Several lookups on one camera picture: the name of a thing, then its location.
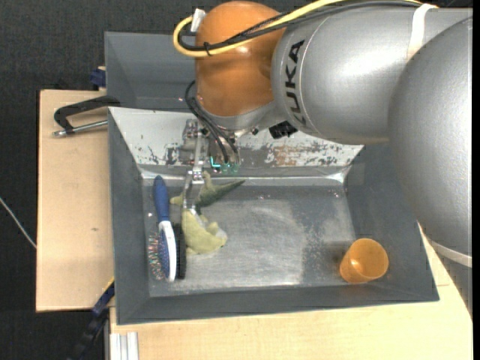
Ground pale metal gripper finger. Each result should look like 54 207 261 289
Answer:
181 178 194 212
188 168 204 218

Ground blue and white hairbrush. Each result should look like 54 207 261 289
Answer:
147 174 178 283

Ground green plush toy dinosaur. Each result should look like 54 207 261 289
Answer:
169 170 247 256

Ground black brush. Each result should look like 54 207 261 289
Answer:
175 223 188 281

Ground grey metal bin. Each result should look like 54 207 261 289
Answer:
103 31 440 326

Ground brown cardboard board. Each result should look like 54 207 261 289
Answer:
35 88 116 313

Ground orange plastic cup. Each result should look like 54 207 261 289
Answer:
338 237 390 285

